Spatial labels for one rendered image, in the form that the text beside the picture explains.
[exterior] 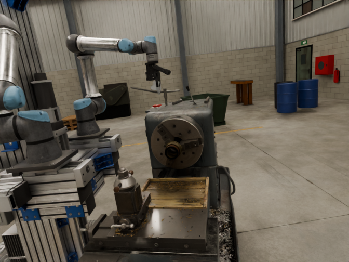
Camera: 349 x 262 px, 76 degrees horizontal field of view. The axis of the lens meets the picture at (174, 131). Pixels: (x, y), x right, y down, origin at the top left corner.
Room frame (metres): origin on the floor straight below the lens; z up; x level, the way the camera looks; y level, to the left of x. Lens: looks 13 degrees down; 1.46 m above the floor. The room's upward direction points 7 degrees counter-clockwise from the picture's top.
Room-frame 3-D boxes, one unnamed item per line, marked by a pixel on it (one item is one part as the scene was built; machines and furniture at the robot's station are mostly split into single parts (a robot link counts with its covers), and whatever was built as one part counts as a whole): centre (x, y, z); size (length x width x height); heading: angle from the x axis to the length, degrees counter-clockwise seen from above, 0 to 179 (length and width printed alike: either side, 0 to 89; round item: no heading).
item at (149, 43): (1.53, 0.09, 1.68); 0.09 x 0.08 x 0.11; 75
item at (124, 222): (0.76, 0.19, 0.99); 0.20 x 0.10 x 0.05; 168
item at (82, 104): (1.53, 0.59, 1.33); 0.13 x 0.12 x 0.14; 165
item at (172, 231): (0.72, 0.14, 0.95); 0.43 x 0.17 x 0.05; 78
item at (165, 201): (1.05, 0.05, 0.89); 0.36 x 0.30 x 0.04; 78
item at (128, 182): (0.73, 0.20, 1.13); 0.08 x 0.08 x 0.03
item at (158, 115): (1.72, -0.08, 1.06); 0.59 x 0.48 x 0.39; 168
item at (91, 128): (1.53, 0.59, 1.21); 0.15 x 0.15 x 0.10
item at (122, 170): (0.73, 0.20, 1.17); 0.04 x 0.04 x 0.03
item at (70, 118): (8.74, 3.79, 0.22); 1.25 x 0.86 x 0.44; 7
